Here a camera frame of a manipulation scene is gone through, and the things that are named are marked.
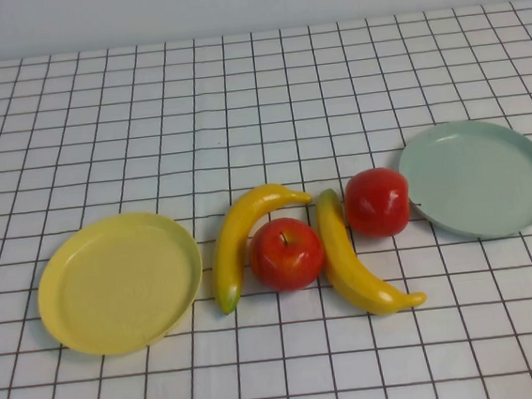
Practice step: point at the strongly curved yellow banana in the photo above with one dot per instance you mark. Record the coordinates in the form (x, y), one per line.
(232, 240)

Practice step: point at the red apple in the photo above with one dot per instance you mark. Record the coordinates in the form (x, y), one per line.
(375, 203)
(286, 259)

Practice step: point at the gently curved yellow banana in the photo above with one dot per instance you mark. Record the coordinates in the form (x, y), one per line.
(342, 253)

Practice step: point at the yellow round plate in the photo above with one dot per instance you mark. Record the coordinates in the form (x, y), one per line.
(114, 289)

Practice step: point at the pale green round plate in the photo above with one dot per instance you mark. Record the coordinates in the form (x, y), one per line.
(481, 179)

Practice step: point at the white black-grid tablecloth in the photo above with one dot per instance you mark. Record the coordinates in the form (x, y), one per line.
(258, 115)

